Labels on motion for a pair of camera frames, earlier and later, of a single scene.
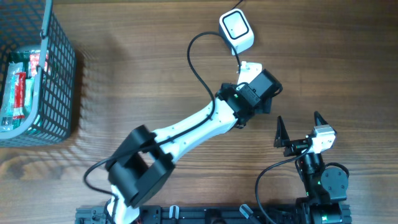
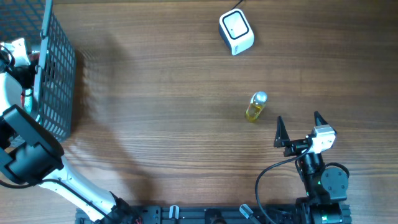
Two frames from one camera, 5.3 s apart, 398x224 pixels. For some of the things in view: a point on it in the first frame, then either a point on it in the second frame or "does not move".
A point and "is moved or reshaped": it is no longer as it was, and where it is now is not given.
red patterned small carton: x=35 y=61 is moved or reshaped
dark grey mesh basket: x=34 y=24 does not move
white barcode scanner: x=234 y=25 does not move
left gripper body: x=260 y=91 -> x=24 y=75
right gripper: x=282 y=139 does not move
